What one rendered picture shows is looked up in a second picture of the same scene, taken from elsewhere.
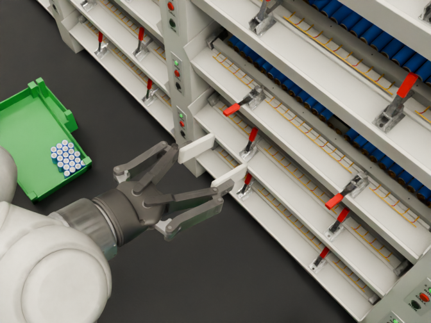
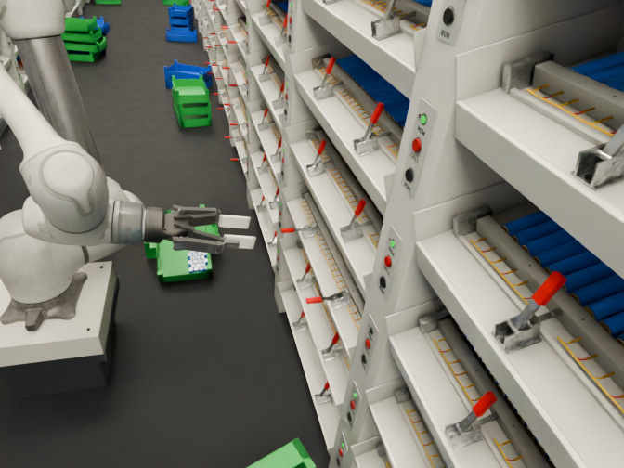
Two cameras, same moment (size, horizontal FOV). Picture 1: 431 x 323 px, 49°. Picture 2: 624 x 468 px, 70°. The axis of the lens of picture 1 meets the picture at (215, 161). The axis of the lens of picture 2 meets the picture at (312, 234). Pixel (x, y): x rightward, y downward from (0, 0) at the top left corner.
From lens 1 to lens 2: 0.52 m
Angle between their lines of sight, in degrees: 25
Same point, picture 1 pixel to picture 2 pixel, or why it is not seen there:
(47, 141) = not seen: hidden behind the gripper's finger
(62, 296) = (63, 170)
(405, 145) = (351, 252)
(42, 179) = (175, 268)
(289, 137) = (317, 260)
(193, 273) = (233, 373)
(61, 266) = (71, 157)
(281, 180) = (315, 308)
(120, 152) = (238, 276)
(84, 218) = (130, 206)
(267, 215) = (306, 348)
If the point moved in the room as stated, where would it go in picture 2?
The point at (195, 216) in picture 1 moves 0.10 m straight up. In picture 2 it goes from (198, 243) to (194, 201)
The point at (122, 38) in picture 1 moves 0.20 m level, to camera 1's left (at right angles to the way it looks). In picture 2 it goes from (269, 193) to (227, 179)
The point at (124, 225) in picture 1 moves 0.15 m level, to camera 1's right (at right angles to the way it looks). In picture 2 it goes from (151, 224) to (213, 248)
